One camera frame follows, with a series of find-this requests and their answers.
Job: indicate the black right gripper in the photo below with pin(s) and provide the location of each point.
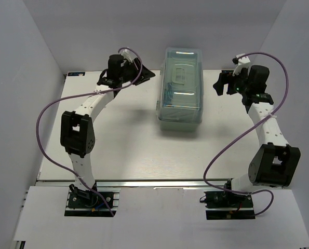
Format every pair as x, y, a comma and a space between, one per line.
228, 78

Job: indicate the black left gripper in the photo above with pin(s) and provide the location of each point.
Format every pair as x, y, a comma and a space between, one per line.
146, 74

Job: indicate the green plastic toolbox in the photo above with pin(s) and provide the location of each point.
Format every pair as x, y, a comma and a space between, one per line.
180, 102

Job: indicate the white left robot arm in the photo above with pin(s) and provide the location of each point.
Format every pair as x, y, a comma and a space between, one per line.
77, 131

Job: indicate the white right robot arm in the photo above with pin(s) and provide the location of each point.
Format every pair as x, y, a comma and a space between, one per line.
276, 160

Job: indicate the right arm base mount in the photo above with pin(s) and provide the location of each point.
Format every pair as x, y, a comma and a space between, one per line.
222, 205

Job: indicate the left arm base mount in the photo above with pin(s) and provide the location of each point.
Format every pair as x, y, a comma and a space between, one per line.
85, 203

